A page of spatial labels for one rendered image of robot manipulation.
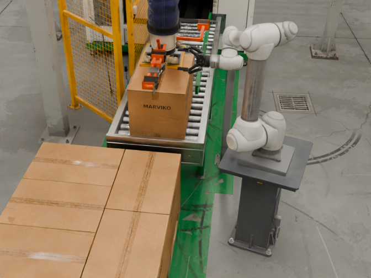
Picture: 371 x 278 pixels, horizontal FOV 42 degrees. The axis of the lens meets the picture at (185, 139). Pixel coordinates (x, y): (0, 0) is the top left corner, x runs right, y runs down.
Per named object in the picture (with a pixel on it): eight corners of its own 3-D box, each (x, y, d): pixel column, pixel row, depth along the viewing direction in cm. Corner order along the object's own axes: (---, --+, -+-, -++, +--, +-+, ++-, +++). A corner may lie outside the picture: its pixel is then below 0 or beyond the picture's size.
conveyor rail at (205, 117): (215, 32, 540) (216, 16, 528) (220, 32, 539) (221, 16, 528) (196, 162, 354) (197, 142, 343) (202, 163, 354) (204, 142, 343)
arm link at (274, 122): (287, 147, 302) (295, 117, 290) (264, 154, 293) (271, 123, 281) (270, 134, 313) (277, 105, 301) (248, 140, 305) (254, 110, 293)
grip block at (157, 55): (152, 57, 325) (152, 48, 321) (166, 57, 324) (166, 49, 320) (149, 62, 318) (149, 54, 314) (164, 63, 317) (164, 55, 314)
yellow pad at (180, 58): (172, 46, 360) (172, 40, 357) (186, 47, 360) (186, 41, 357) (167, 68, 333) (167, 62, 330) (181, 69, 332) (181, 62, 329)
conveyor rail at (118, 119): (157, 28, 545) (157, 12, 533) (162, 28, 544) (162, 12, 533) (108, 155, 359) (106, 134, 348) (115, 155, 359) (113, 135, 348)
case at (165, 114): (144, 94, 402) (142, 50, 379) (192, 98, 399) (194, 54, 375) (129, 137, 354) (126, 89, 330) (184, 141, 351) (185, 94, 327)
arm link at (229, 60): (218, 71, 320) (220, 53, 323) (242, 73, 319) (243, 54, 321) (218, 66, 309) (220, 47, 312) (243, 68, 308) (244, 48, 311)
